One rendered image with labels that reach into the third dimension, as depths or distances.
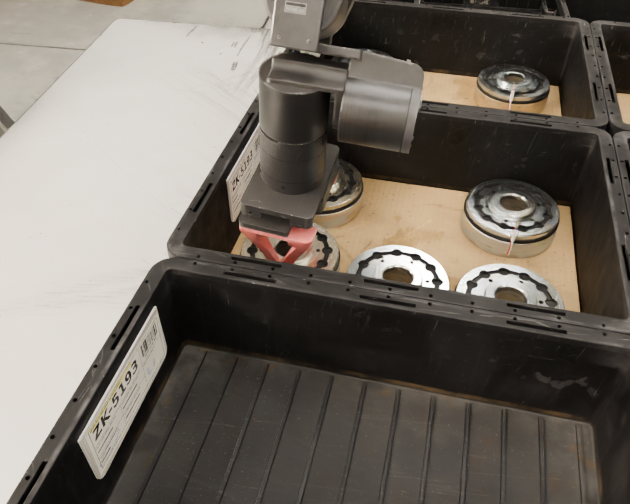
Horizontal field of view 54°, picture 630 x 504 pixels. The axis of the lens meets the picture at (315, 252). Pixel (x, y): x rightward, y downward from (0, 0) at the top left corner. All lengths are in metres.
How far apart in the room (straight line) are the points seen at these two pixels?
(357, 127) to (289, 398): 0.24
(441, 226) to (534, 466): 0.29
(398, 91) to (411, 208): 0.29
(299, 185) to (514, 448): 0.28
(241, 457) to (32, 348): 0.37
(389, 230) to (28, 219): 0.55
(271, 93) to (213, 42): 0.97
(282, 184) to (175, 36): 0.99
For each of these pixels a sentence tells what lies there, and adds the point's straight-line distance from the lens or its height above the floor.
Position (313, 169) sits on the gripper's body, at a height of 0.99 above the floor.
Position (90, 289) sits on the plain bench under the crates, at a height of 0.70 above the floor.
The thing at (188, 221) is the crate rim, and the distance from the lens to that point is 0.58.
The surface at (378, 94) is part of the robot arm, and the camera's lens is 0.48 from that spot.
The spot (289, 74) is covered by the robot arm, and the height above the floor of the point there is 1.07.
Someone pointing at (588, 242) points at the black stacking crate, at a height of 0.87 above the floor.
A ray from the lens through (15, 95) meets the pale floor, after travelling 2.94.
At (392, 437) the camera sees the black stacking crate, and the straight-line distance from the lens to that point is 0.54.
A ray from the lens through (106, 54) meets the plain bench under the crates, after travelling 1.45.
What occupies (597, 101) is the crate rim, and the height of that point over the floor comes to 0.93.
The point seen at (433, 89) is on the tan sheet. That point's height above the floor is 0.83.
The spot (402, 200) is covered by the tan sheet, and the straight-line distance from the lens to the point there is 0.76.
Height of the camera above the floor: 1.30
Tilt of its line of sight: 43 degrees down
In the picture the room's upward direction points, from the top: straight up
